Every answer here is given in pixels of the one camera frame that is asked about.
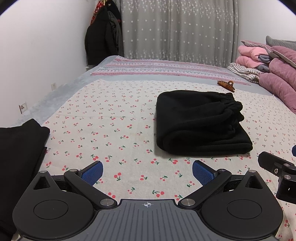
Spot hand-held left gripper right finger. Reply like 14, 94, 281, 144
178, 160, 266, 208

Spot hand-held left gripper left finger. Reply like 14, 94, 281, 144
31, 160, 117, 209

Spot black pants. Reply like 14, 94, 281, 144
154, 91, 253, 155

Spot cherry print sheet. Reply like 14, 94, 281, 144
39, 79, 296, 241

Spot mauve duvet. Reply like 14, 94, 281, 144
240, 40, 296, 114

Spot folded black cloth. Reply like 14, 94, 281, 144
0, 119, 51, 237

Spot grey blue garment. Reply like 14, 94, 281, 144
258, 54, 271, 72

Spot brown hair claw clip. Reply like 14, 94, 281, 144
217, 80, 234, 93

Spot grey white striped garment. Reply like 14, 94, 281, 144
227, 62, 262, 84

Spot pink garment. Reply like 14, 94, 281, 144
235, 45, 271, 70

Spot grey quilted cushion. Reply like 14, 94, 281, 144
265, 35, 296, 48

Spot pink striped blanket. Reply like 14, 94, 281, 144
91, 57, 251, 86

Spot hanging black coat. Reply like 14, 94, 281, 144
84, 5, 119, 66

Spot hanging grey garment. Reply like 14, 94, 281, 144
107, 10, 125, 56

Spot grey star print curtain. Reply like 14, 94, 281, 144
120, 0, 240, 68

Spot hanging red patterned garment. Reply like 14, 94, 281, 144
90, 0, 104, 25

